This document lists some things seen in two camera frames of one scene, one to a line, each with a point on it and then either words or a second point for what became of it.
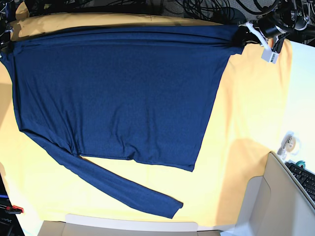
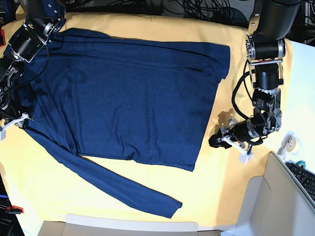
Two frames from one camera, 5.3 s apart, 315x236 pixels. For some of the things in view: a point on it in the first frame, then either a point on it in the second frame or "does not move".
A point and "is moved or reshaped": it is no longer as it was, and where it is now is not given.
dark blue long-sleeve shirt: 145,93 is moved or reshaped
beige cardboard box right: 276,204 does not move
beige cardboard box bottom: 81,225 does not move
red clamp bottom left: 14,209 does not move
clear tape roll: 290,144 does not move
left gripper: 6,29 → 13,112
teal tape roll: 301,162 does not move
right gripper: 267,25 → 245,132
